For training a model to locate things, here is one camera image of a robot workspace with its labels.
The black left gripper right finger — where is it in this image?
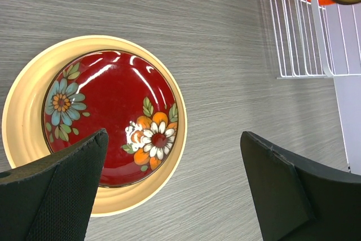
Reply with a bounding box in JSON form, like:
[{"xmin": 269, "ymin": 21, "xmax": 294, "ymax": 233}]
[{"xmin": 240, "ymin": 132, "xmax": 360, "ymax": 240}]

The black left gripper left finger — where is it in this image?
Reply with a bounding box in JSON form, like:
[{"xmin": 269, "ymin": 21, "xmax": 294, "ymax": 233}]
[{"xmin": 1, "ymin": 129, "xmax": 108, "ymax": 240}]

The cream yellow plate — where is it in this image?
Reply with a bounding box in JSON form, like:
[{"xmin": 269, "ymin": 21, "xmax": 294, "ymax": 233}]
[{"xmin": 2, "ymin": 35, "xmax": 187, "ymax": 217}]

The dark red patterned plate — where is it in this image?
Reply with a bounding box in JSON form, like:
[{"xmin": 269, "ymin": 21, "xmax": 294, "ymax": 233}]
[{"xmin": 42, "ymin": 50, "xmax": 178, "ymax": 187}]

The white wire dish rack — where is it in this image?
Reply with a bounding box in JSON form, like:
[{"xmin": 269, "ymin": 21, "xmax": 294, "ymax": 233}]
[{"xmin": 270, "ymin": 0, "xmax": 360, "ymax": 78}]

